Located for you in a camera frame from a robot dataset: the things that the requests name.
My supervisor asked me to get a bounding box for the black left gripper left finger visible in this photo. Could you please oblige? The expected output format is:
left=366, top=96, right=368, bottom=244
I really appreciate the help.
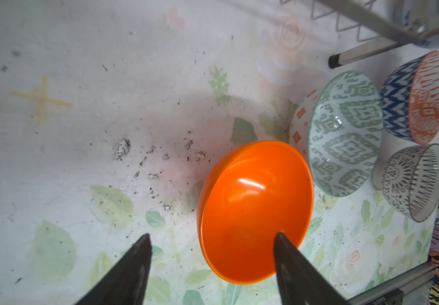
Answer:
left=77, top=233, right=152, bottom=304

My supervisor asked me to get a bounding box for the grey dotted white bowl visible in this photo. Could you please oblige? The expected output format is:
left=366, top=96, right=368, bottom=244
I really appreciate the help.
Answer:
left=372, top=144, right=439, bottom=222

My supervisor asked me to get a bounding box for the chrome wire dish rack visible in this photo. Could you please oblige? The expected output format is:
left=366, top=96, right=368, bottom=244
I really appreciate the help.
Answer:
left=280, top=0, right=439, bottom=69

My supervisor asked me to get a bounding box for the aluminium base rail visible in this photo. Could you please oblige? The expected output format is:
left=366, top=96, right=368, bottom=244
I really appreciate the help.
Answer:
left=348, top=262, right=436, bottom=304

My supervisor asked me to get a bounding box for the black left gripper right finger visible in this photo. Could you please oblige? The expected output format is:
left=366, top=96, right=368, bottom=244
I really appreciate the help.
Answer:
left=274, top=232, right=349, bottom=305

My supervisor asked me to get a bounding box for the plain orange bowl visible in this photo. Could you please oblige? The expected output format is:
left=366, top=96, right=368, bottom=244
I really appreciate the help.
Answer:
left=197, top=141, right=314, bottom=285

